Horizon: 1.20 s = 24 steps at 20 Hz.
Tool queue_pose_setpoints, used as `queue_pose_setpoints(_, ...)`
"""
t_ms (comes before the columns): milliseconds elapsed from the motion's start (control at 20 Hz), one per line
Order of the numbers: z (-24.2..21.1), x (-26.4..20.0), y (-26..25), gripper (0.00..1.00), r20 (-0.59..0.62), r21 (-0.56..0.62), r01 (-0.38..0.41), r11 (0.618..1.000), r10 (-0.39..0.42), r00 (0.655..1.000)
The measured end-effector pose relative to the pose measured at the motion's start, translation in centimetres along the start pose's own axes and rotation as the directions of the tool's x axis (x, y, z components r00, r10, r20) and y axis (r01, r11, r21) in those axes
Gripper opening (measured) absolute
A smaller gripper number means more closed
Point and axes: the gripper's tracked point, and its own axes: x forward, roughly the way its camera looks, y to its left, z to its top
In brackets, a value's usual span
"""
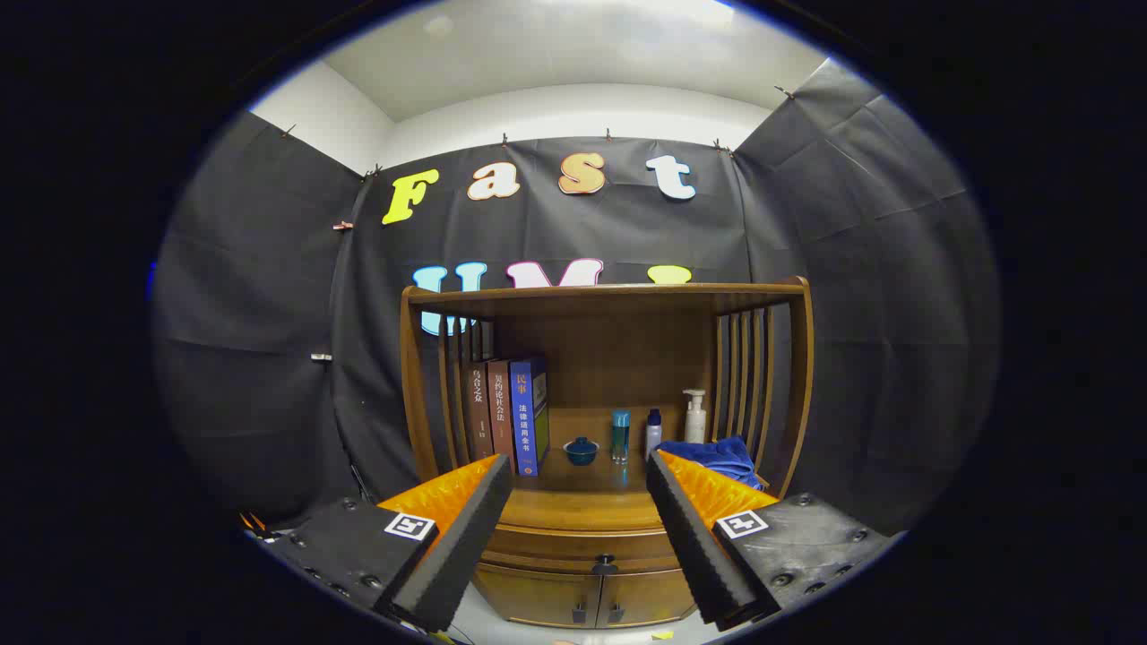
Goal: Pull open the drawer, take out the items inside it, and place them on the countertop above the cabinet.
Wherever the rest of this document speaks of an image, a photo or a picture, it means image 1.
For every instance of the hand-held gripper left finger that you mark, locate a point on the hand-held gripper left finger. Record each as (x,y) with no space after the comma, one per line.
(466,546)

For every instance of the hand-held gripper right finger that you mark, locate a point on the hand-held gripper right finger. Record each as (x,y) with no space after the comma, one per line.
(694,546)

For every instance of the wooden drawer with black knob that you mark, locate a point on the wooden drawer with black knob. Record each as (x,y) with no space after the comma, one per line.
(573,546)

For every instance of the wooden cabinet door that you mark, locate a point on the wooden cabinet door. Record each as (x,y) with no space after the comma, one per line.
(538,596)
(645,596)

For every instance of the wooden countertop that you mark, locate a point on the wooden countertop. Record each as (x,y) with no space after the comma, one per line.
(582,502)

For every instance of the wooden cabinet with hutch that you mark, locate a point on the wooden cabinet with hutch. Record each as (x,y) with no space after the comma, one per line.
(609,358)

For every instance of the folded blue towel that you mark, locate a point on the folded blue towel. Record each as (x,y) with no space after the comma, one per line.
(717,457)

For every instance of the white bottle with blue cap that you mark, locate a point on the white bottle with blue cap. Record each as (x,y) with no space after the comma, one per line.
(654,439)

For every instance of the white pump bottle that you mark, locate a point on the white pump bottle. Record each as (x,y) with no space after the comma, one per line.
(695,423)

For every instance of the clear blue tall bottle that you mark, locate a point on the clear blue tall bottle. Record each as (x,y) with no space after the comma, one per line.
(621,439)

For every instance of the dark brown book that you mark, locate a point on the dark brown book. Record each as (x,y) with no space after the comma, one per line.
(477,412)

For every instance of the reddish brown book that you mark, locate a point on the reddish brown book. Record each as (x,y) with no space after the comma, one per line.
(500,412)

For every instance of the thick blue book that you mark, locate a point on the thick blue book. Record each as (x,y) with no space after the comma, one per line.
(527,421)

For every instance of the blue lidded tea cup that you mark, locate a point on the blue lidded tea cup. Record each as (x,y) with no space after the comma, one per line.
(581,452)

